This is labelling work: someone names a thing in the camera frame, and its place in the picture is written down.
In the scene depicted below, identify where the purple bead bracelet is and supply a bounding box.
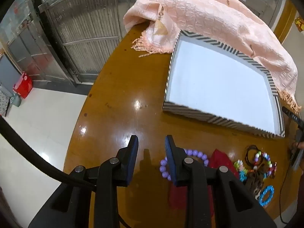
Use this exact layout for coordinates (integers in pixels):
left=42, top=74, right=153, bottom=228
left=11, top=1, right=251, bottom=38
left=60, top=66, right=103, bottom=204
left=160, top=149, right=209, bottom=181

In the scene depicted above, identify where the pink textured fringed scarf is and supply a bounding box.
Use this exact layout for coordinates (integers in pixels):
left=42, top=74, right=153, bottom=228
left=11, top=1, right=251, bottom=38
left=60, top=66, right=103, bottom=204
left=123, top=0, right=302, bottom=114

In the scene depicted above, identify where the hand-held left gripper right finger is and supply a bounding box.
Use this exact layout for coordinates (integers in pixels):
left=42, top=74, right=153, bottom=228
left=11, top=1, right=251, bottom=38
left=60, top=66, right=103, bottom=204
left=165, top=135, right=277, bottom=228

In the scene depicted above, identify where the metal gate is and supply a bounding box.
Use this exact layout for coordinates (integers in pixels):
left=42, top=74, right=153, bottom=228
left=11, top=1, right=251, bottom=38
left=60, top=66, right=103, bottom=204
left=38, top=0, right=143, bottom=87

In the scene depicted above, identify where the thin black cable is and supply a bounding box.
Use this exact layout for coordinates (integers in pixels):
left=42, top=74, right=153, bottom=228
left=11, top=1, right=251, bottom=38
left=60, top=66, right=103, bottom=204
left=279, top=171, right=289, bottom=222

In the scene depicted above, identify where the black scrunchie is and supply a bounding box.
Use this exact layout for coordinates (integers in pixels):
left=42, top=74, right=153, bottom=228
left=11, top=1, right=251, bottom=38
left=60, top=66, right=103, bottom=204
left=246, top=145, right=262, bottom=166

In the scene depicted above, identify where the red satin bow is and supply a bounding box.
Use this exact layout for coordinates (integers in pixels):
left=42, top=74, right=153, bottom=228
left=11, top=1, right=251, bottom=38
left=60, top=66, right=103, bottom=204
left=169, top=148, right=239, bottom=219

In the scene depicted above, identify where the red bag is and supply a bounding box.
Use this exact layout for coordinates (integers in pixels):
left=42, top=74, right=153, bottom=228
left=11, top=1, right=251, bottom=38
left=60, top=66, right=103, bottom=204
left=13, top=72, right=33, bottom=99

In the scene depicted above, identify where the colourful flower bracelet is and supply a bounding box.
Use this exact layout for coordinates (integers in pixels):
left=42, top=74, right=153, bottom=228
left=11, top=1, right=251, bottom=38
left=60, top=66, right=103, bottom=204
left=234, top=160, right=249, bottom=182

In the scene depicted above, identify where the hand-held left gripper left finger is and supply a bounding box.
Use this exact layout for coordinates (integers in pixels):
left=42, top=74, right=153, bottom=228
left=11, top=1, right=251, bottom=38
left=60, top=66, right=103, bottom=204
left=28, top=135, right=139, bottom=228

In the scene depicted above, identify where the brown scrunchie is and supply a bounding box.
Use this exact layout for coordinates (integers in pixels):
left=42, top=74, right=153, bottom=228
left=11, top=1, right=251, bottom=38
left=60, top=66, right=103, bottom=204
left=245, top=170, right=265, bottom=199

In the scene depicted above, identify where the striped black white box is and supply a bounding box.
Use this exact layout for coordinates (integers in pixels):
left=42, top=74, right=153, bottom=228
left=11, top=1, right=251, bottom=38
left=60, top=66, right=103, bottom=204
left=162, top=30, right=285, bottom=139

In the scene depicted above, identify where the thick black cable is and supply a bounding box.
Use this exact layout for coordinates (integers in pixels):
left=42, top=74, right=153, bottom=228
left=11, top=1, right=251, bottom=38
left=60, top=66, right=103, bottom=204
left=0, top=117, right=98, bottom=193

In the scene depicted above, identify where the red gold wall decoration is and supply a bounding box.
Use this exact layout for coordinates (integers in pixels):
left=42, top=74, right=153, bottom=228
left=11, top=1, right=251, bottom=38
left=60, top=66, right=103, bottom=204
left=294, top=17, right=304, bottom=32

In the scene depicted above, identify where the multicolour bead bracelet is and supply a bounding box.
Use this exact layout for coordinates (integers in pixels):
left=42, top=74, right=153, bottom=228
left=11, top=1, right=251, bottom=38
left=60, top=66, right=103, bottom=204
left=253, top=151, right=278, bottom=178

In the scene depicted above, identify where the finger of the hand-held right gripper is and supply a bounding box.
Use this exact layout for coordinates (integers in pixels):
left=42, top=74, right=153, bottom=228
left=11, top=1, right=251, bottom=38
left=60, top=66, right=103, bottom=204
left=282, top=106, right=304, bottom=130

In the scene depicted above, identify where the blue flower bracelet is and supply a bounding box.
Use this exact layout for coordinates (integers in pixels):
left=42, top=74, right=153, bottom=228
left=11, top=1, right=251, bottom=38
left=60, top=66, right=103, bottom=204
left=258, top=185, right=275, bottom=206

